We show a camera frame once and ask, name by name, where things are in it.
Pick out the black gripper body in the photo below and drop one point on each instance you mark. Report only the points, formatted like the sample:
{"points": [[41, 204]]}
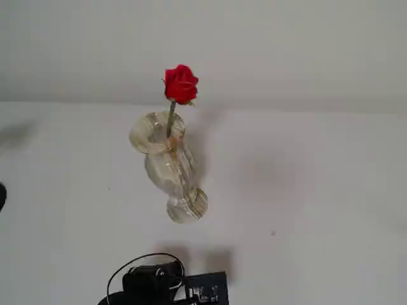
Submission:
{"points": [[140, 281]]}

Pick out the red rose with green stem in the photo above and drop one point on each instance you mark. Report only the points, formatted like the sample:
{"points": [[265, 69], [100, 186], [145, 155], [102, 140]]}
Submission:
{"points": [[181, 84]]}

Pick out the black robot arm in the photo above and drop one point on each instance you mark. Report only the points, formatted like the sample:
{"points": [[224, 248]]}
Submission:
{"points": [[106, 301]]}

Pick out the black rounded object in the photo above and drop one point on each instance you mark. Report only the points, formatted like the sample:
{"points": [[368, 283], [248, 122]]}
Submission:
{"points": [[2, 197]]}

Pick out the black camera module on mount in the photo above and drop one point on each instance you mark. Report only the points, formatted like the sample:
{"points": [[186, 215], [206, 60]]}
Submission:
{"points": [[208, 290]]}

